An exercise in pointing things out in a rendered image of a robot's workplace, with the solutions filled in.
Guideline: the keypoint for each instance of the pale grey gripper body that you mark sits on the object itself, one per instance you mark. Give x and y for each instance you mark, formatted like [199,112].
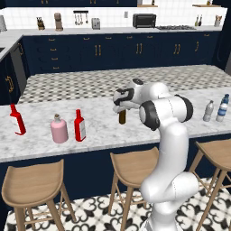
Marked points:
[121,103]

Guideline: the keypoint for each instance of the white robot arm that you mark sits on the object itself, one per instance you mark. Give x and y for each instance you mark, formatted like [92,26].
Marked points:
[171,141]

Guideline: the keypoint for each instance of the brown glass bottle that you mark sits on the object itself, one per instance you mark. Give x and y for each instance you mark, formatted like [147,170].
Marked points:
[122,118]

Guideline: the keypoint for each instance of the red bottle with white label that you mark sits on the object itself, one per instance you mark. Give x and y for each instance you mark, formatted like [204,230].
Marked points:
[79,127]

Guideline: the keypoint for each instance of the navy base cupboard run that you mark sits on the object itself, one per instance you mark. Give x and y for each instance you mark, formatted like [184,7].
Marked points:
[120,51]

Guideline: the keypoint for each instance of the wooden bar stool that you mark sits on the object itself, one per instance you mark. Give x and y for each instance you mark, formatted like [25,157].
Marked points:
[132,168]
[33,185]
[215,155]

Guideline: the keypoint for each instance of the pink round bottle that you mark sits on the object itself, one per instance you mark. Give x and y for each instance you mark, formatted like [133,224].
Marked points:
[59,131]

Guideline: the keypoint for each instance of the navy kitchen island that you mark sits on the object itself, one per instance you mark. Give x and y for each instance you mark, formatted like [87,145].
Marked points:
[87,174]

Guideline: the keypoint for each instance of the silver toaster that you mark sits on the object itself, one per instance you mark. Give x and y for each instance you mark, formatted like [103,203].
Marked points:
[96,23]

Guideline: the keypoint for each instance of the black toaster oven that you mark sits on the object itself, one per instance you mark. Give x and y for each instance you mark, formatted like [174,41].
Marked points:
[144,20]

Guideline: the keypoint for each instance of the grey plastic bottle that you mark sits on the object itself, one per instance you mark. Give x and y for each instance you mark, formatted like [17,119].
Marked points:
[208,112]

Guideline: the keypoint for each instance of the black hob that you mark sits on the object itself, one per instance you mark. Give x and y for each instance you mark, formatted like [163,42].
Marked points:
[176,27]

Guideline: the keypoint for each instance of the brown coffee grinder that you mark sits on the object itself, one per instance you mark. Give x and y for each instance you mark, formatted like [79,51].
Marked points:
[58,22]

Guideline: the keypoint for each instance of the blue and white plastic bottle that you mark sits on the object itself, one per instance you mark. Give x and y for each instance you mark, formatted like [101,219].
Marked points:
[222,110]

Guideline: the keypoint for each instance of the angular red glass bottle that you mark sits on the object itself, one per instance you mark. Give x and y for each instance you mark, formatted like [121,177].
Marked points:
[20,121]

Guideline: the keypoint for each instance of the grey dishwasher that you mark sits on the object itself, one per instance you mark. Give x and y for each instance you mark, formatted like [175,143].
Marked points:
[18,66]

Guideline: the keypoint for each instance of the wooden knife block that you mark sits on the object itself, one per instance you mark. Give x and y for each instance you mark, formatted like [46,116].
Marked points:
[40,24]

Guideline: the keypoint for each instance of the navy side cupboard run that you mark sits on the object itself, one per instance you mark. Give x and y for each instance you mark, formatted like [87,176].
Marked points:
[6,81]

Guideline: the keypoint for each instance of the navy tall cupboard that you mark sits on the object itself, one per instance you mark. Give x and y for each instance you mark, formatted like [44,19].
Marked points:
[224,36]

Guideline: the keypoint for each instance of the utensil pot with tools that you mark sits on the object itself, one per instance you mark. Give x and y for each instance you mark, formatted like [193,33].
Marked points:
[217,21]

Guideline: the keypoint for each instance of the rail with hanging utensils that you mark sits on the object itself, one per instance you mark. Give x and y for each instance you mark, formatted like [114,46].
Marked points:
[80,16]

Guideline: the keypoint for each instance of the wooden wall shelf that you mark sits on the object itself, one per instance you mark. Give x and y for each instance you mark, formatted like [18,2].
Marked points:
[147,5]
[206,5]

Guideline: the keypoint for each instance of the navy wall cupboard run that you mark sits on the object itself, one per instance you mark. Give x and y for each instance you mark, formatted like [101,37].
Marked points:
[69,2]

